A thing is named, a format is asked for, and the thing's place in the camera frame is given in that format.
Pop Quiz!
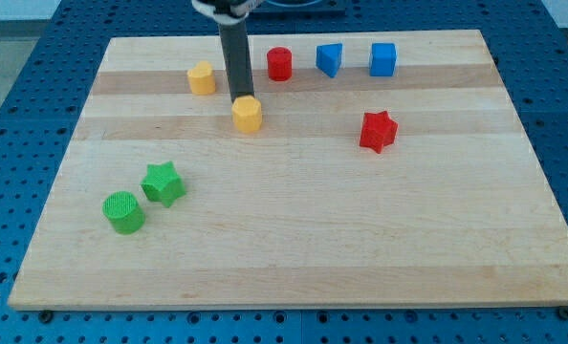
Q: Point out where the green star block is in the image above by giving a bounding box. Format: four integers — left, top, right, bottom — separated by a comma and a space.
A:
141, 161, 186, 207

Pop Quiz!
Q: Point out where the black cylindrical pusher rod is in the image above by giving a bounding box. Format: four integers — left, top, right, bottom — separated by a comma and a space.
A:
218, 21, 254, 102

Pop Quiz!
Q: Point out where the red star block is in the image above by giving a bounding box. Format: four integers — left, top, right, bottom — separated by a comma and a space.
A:
359, 111, 399, 154

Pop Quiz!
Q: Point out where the wooden board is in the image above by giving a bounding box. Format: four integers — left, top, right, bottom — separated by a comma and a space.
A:
8, 30, 568, 311

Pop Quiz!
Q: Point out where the green cylinder block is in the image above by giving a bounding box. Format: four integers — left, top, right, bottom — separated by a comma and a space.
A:
101, 191, 145, 235

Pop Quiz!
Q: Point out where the red cylinder block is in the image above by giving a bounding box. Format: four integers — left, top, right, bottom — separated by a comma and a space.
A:
267, 47, 293, 81

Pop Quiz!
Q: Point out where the yellow heart block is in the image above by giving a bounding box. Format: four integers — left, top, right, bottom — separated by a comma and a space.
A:
186, 61, 216, 96

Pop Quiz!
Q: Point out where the robot arm end white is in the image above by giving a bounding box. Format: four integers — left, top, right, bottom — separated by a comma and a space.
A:
191, 0, 265, 26

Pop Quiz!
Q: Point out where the blue cube block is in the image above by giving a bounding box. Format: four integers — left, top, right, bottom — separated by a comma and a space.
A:
369, 43, 397, 76

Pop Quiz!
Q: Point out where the blue triangular prism block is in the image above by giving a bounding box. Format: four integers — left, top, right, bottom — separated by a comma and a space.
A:
316, 43, 343, 78

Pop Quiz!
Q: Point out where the yellow hexagon block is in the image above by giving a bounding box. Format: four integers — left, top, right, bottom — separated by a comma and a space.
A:
231, 96, 262, 134

